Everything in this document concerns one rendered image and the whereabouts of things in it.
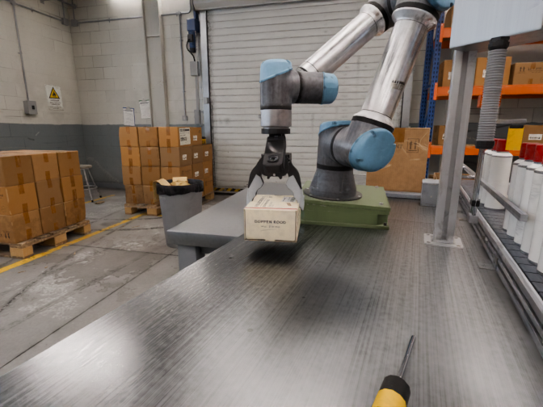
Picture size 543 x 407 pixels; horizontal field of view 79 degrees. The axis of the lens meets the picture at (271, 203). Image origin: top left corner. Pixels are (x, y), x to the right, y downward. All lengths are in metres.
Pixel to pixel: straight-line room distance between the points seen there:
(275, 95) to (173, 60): 5.54
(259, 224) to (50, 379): 0.47
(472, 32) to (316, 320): 0.65
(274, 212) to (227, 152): 4.94
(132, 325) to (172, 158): 3.87
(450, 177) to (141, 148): 4.04
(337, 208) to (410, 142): 0.61
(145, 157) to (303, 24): 2.97
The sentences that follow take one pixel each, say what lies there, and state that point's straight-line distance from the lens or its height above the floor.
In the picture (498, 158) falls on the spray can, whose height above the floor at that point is 1.03.
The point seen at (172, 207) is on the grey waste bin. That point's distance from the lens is 3.16.
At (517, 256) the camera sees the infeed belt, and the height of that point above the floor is 0.88.
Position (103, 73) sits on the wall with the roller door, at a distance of 7.05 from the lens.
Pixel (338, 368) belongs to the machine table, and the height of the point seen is 0.83.
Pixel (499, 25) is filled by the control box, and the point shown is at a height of 1.31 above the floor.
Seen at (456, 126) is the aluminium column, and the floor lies 1.12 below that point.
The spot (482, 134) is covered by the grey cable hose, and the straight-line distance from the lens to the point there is 0.80.
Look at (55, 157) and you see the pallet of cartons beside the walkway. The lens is 3.85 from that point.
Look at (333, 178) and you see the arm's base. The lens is 1.02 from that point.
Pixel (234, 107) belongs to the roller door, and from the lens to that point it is 5.60.
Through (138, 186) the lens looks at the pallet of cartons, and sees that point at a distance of 4.67.
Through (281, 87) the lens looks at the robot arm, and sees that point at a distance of 0.79.
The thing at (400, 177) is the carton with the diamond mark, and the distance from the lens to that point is 1.52.
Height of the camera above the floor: 1.11
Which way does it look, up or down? 13 degrees down
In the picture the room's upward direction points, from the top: straight up
